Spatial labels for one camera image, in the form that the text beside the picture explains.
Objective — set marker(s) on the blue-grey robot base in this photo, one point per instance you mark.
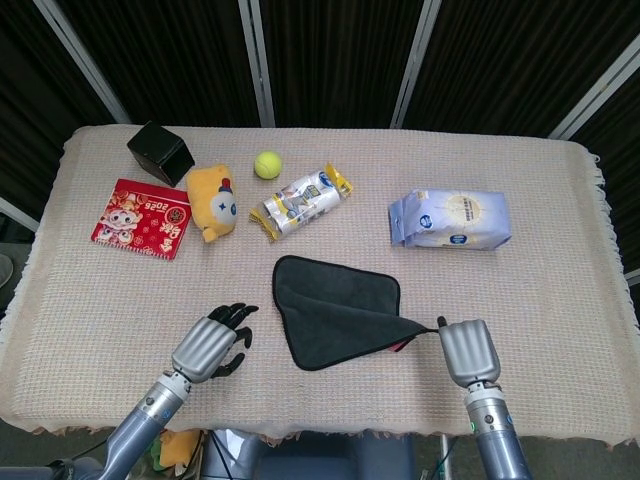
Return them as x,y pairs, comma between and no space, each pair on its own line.
330,460

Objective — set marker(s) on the red spiral notebook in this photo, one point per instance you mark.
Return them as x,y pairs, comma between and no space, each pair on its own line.
140,220

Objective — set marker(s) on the black cube box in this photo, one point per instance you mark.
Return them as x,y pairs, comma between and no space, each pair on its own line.
157,150

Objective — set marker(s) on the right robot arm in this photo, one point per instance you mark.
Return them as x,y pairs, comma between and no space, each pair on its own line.
492,440

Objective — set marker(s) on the yellow plush toy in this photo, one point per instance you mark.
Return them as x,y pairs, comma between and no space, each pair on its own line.
212,200

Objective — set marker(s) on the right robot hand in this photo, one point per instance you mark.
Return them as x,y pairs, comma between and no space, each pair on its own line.
470,350

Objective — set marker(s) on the metal table leg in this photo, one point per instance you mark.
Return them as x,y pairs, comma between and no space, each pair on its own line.
446,457

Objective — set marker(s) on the yellow tennis ball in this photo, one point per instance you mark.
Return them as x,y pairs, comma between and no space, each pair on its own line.
268,165

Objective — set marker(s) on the grey partition post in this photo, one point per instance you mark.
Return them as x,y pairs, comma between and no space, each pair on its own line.
17,212
414,65
257,65
634,277
600,92
80,55

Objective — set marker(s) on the pale blue tissue pack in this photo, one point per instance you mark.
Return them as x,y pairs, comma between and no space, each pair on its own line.
450,220

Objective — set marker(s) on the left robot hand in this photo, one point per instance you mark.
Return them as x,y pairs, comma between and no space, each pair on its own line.
205,350

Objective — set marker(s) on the green bottle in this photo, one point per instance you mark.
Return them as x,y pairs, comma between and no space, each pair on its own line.
157,457

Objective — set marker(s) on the red and grey towel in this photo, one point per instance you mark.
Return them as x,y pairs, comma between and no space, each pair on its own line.
325,310

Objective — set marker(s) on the yellow plush under table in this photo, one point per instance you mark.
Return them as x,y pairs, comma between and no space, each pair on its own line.
180,447

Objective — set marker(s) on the beige woven tablecloth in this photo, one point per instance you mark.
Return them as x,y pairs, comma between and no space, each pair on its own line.
350,400

